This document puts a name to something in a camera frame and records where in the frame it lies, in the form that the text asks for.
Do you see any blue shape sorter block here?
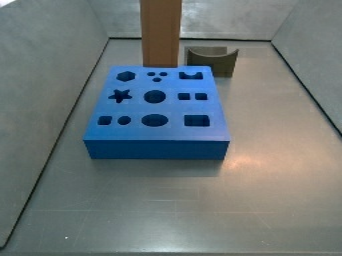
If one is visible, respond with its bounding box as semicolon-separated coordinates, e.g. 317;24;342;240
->
83;66;230;160

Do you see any olive green arch block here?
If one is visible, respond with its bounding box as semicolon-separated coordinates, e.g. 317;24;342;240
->
185;46;240;78

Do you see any brown upright post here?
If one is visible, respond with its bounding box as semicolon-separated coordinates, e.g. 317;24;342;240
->
141;0;182;67

